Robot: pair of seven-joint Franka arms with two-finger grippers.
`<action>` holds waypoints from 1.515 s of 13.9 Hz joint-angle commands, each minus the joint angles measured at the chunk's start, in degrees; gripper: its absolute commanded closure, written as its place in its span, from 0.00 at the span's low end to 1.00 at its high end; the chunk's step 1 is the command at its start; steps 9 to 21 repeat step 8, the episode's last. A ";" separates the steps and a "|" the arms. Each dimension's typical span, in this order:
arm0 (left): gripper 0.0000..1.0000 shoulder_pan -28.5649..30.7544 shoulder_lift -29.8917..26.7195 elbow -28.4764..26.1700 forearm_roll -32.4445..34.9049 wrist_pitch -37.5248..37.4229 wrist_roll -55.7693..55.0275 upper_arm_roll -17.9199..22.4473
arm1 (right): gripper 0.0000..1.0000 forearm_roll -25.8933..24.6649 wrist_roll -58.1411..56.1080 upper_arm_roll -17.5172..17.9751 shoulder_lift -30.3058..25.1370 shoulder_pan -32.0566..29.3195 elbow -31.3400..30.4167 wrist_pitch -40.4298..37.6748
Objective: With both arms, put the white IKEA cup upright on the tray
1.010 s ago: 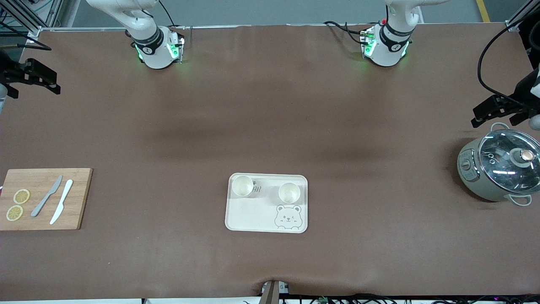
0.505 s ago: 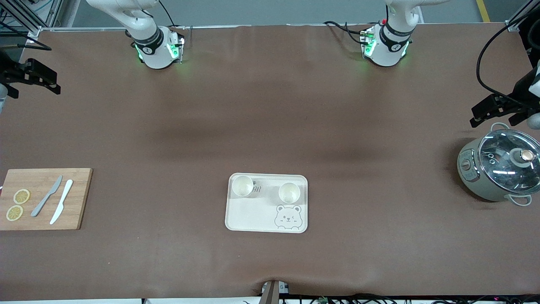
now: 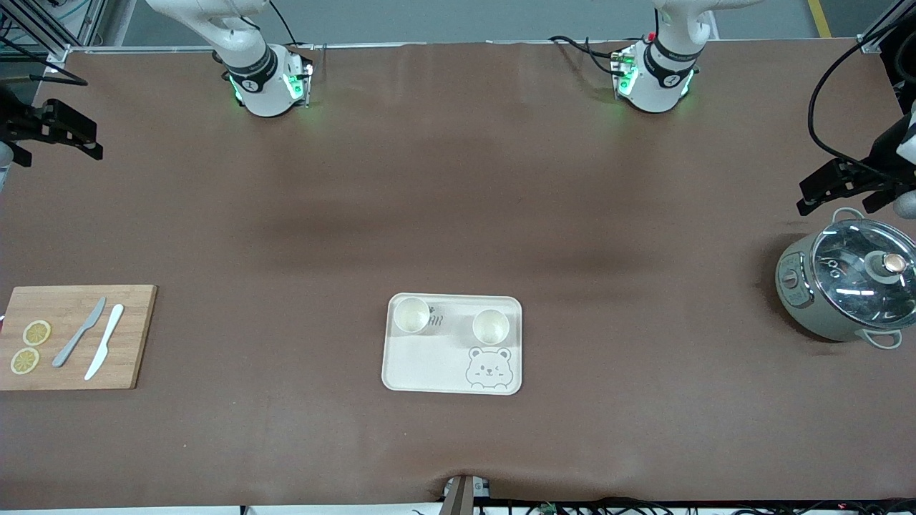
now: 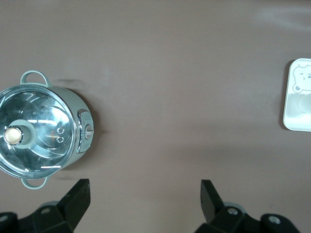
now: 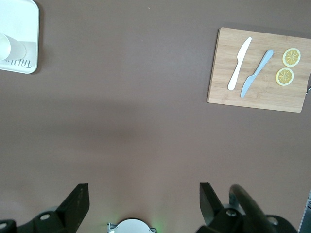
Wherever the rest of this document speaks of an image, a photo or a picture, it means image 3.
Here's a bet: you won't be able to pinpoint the white plastic cup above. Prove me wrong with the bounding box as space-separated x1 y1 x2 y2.
472 308 511 345
393 297 432 335

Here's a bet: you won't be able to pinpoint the cream tray with bear print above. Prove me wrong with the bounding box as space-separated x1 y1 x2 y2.
381 293 523 396

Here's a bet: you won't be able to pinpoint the glass pot lid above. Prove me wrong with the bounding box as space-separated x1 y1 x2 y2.
811 218 916 320

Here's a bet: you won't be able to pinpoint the grey-green electric cooking pot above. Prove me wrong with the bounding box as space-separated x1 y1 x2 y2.
775 207 916 350

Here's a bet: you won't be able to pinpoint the grey plastic knife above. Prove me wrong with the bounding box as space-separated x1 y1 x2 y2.
52 296 107 368

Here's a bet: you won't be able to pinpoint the wooden cutting board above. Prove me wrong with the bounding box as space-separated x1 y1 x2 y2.
0 285 158 391

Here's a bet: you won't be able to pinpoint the white plastic knife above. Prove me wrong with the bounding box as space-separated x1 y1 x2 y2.
84 303 125 381

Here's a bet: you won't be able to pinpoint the brown table cover mat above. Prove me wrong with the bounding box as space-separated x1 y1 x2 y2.
0 39 916 510

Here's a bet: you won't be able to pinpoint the aluminium frame profile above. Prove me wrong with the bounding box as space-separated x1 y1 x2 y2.
857 0 916 55
0 0 138 59

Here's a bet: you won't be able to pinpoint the black base power cable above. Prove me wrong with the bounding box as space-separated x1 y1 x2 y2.
268 0 317 51
547 34 625 77

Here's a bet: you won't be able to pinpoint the grey metal bracket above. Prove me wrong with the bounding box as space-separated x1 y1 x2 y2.
440 474 494 515

